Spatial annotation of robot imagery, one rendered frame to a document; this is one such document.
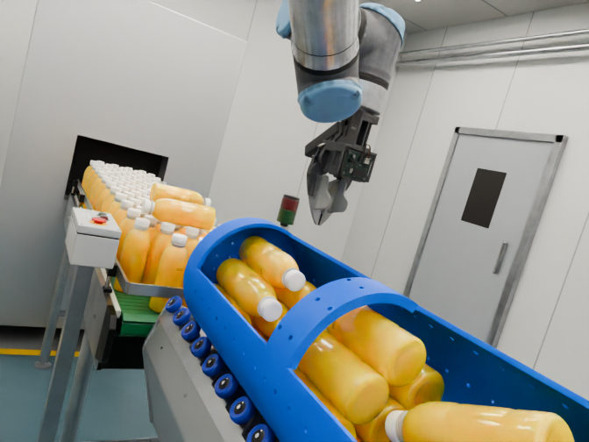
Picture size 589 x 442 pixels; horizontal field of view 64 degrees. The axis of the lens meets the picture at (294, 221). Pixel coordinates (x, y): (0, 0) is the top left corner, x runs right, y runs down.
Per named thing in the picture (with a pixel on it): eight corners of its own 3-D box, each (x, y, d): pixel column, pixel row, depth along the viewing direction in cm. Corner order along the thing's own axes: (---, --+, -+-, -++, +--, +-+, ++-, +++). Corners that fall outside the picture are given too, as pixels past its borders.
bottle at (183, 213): (212, 231, 141) (150, 220, 132) (204, 228, 147) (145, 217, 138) (216, 208, 141) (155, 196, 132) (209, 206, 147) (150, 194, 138)
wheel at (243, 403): (222, 414, 77) (229, 420, 78) (237, 424, 74) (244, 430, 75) (238, 390, 79) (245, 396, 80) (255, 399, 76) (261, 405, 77)
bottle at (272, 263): (266, 233, 106) (307, 257, 90) (268, 262, 108) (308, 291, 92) (237, 238, 103) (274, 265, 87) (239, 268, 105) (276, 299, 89)
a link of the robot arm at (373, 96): (327, 77, 83) (369, 94, 88) (320, 104, 84) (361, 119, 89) (357, 75, 75) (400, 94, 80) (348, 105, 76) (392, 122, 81)
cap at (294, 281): (300, 267, 90) (304, 269, 89) (300, 285, 91) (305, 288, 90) (281, 271, 89) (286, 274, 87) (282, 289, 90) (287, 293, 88)
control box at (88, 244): (69, 264, 111) (78, 223, 110) (65, 241, 128) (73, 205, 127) (113, 269, 117) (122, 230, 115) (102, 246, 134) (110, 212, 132)
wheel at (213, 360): (195, 368, 90) (202, 374, 91) (208, 374, 87) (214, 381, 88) (210, 349, 92) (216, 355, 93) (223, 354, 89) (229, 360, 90)
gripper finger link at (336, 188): (330, 231, 82) (345, 180, 81) (314, 223, 87) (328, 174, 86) (344, 234, 83) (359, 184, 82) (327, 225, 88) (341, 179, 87)
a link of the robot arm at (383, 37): (343, 4, 82) (386, 26, 86) (323, 75, 83) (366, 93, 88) (375, -5, 73) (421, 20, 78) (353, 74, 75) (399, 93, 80)
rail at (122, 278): (123, 293, 117) (125, 281, 116) (75, 184, 253) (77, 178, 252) (126, 293, 117) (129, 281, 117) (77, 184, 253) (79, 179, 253)
